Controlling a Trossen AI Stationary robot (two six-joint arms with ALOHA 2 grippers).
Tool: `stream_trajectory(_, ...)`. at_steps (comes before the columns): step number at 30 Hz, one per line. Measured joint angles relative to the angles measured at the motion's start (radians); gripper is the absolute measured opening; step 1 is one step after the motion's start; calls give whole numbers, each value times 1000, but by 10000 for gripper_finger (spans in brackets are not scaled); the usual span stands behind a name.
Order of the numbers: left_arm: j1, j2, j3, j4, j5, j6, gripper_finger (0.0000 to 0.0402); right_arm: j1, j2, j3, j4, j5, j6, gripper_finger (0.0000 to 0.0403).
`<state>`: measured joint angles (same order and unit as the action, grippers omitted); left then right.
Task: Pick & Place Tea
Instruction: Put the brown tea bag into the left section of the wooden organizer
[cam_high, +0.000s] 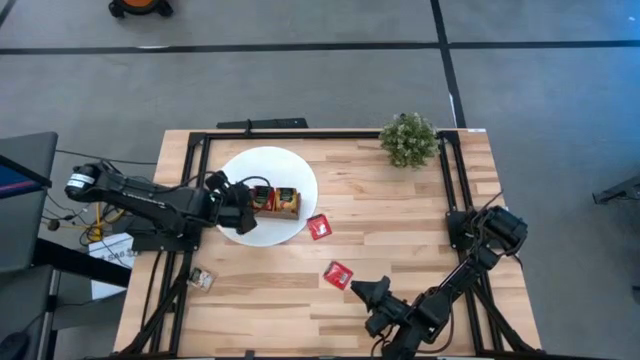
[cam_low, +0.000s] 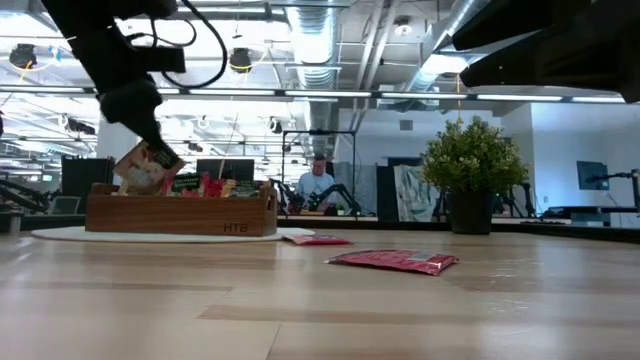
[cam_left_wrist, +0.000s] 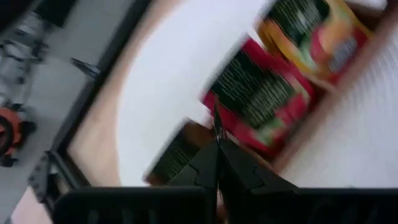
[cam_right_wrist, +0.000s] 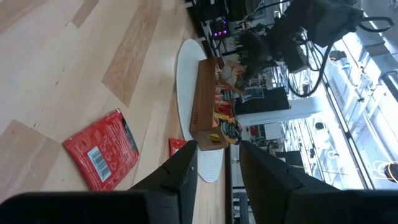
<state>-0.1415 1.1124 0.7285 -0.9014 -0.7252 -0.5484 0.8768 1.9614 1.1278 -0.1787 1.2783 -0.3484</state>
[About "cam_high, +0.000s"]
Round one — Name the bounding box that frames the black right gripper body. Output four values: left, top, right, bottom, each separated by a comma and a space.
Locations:
363, 293, 419, 346

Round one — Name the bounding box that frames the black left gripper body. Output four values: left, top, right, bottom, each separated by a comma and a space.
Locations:
204, 170, 259, 236

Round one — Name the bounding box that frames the wooden tea box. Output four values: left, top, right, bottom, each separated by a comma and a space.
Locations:
249, 185, 303, 222

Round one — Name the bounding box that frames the red tea bag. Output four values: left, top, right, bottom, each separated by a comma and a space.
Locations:
322, 260, 355, 292
252, 186, 276, 212
306, 213, 334, 242

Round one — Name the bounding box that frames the white round plate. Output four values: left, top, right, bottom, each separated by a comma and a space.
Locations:
217, 145, 320, 248

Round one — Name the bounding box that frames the orange tea bag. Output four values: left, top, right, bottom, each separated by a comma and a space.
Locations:
275, 187, 300, 212

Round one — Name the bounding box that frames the beige and green tea bag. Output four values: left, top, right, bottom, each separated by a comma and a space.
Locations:
186, 266, 219, 294

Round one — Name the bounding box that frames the black bar device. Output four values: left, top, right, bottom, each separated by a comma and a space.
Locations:
216, 117, 310, 131

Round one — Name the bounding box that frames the white printed box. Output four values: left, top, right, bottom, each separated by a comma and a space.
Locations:
88, 231, 137, 301

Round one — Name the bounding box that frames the green potted plant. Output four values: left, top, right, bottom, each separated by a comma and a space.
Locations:
378, 112, 441, 171

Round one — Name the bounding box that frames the black beam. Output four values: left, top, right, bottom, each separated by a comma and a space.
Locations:
32, 238, 134, 289

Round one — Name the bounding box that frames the orange and black round base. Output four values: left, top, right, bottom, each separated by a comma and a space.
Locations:
108, 0, 174, 19

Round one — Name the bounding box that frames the blue screen monitor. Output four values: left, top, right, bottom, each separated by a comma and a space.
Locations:
0, 153, 54, 200

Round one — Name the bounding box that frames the grey desk surface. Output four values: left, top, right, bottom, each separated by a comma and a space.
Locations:
0, 264, 64, 360

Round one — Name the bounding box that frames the black round object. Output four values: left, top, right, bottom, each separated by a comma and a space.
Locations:
0, 331, 30, 360

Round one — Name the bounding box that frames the grey equipment block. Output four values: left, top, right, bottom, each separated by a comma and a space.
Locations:
592, 173, 640, 205

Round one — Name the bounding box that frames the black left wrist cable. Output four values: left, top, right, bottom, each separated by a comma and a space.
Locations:
237, 174, 274, 190

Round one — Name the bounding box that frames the black aluminium table frame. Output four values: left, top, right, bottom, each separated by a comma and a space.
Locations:
87, 130, 551, 360

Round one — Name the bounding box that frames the long black floor cable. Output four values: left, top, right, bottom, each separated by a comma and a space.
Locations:
54, 148, 159, 166

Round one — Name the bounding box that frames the yellow cable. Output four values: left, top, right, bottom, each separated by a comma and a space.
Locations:
88, 202, 126, 242

